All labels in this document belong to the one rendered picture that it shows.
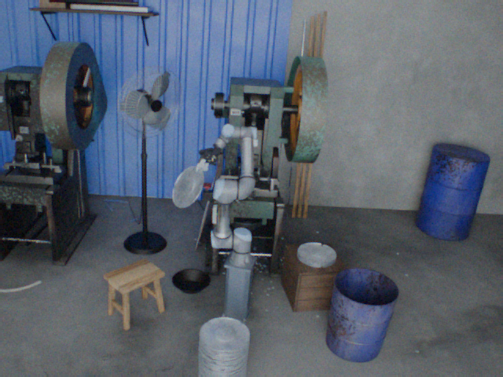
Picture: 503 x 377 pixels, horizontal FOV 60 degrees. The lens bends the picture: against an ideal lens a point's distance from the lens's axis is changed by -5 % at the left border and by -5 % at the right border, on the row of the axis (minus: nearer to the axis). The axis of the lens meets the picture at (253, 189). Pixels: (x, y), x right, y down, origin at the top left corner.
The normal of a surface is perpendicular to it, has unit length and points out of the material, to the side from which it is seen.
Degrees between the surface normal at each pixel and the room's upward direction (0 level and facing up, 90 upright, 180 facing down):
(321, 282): 90
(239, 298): 90
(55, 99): 79
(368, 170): 90
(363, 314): 92
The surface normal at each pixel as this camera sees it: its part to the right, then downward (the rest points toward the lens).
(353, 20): 0.06, 0.39
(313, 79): 0.10, -0.35
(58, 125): 0.00, 0.63
